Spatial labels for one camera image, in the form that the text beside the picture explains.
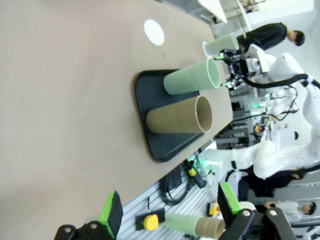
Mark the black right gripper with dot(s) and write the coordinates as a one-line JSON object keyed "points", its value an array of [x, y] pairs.
{"points": [[238, 68]]}

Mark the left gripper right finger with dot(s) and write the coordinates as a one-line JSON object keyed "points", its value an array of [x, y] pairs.
{"points": [[228, 202]]}

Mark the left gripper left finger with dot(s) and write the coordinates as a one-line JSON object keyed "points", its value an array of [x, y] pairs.
{"points": [[112, 215]]}

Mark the white scalloped paper coaster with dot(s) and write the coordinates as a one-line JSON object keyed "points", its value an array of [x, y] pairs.
{"points": [[205, 51], [154, 32]]}

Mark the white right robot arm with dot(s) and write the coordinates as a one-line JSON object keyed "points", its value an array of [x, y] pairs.
{"points": [[265, 160]]}

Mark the yellow emergency stop box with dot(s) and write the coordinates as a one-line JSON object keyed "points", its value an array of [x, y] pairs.
{"points": [[213, 208]]}

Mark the brown plastic cup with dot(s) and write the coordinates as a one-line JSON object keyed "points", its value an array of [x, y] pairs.
{"points": [[201, 225], [175, 117], [216, 227]]}

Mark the yellow round push button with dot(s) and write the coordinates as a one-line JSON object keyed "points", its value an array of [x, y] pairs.
{"points": [[151, 222]]}

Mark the seated person in black clothes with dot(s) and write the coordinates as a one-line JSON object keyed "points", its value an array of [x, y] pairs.
{"points": [[275, 180]]}

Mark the standing person in black top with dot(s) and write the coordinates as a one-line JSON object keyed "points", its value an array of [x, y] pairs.
{"points": [[270, 35]]}

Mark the person in grey hoodie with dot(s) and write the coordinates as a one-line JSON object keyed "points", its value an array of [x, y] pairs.
{"points": [[292, 208]]}

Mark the white rectangular table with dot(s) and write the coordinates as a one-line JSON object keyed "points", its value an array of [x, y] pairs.
{"points": [[212, 8]]}

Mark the black plastic serving tray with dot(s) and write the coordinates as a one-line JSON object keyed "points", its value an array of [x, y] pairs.
{"points": [[165, 145]]}

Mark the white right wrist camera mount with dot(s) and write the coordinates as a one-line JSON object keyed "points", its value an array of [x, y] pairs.
{"points": [[251, 63]]}

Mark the black handheld switch yellow label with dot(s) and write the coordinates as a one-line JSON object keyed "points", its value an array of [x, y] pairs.
{"points": [[195, 175]]}

